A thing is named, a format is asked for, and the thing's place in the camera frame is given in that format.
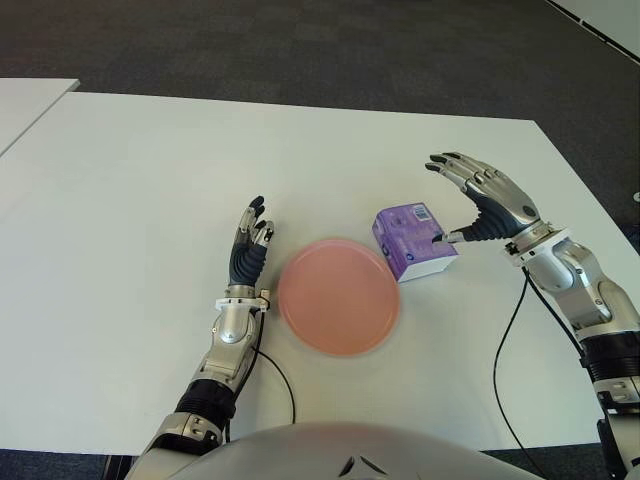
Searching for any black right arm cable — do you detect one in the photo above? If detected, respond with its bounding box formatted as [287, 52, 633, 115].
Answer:
[492, 267, 546, 480]

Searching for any purple white tissue paper pack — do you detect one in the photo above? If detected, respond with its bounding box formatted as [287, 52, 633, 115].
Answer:
[372, 202, 460, 285]

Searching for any round pink plate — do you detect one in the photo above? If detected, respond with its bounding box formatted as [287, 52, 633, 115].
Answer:
[277, 238, 402, 358]

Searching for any white table with dark edge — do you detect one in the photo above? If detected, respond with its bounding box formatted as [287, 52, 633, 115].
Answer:
[544, 0, 640, 66]

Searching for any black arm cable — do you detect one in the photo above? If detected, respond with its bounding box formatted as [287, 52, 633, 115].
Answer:
[252, 319, 297, 426]
[492, 267, 546, 480]

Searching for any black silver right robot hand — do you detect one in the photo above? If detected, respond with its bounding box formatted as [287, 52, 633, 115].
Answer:
[424, 151, 544, 246]

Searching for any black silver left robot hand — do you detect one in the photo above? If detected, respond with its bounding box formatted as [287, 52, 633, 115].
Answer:
[227, 195, 277, 289]

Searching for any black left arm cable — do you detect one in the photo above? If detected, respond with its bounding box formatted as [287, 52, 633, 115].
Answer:
[252, 319, 297, 426]

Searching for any silver robot torso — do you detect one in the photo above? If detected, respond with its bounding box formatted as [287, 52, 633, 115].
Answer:
[189, 422, 506, 480]

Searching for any white side table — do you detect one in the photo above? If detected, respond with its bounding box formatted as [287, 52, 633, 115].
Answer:
[0, 77, 81, 155]

